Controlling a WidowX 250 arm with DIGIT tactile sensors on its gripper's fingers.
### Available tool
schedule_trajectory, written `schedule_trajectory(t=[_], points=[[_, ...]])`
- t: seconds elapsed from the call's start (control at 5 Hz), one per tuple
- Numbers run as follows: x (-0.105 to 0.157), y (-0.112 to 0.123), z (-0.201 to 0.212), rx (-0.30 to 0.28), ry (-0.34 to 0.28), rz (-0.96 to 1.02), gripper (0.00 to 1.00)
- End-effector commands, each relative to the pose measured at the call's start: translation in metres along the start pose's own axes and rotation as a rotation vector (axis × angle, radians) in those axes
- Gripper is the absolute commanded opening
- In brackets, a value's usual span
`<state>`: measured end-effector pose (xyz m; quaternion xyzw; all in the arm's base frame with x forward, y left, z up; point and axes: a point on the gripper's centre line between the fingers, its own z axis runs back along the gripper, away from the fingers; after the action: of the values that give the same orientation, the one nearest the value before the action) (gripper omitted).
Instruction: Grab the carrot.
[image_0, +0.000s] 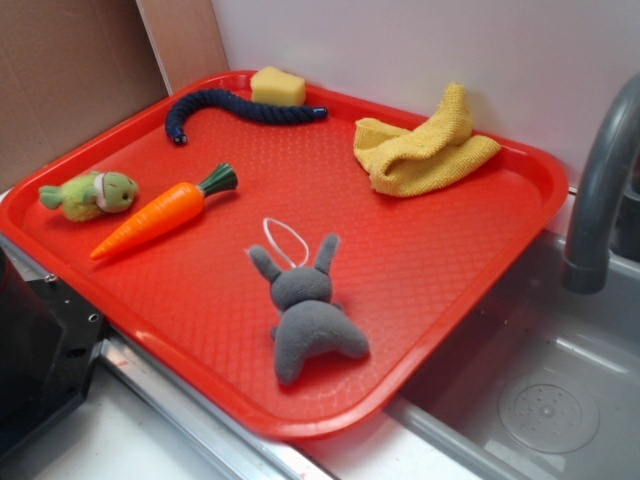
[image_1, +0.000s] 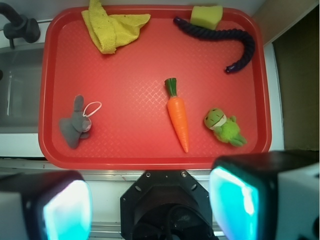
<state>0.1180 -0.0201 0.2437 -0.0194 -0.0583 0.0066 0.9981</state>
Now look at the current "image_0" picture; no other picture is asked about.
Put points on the yellow sponge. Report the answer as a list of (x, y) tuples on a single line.
[(275, 87)]

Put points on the orange toy carrot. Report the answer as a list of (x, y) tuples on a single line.
[(170, 210)]

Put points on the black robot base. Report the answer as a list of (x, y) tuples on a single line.
[(50, 339)]

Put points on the grey plush bunny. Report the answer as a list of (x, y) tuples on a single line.
[(310, 323)]

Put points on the yellow cloth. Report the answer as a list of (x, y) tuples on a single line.
[(438, 153)]

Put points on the dark blue rope toy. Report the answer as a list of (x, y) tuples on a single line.
[(191, 103)]

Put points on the red plastic tray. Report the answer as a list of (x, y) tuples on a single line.
[(407, 270)]

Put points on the brown cardboard panel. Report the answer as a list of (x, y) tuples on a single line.
[(71, 70)]

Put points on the grey plastic sink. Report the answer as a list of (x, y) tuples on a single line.
[(536, 382)]

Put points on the grey faucet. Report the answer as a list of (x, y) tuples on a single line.
[(605, 215)]

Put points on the green plush fish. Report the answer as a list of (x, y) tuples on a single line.
[(89, 196)]

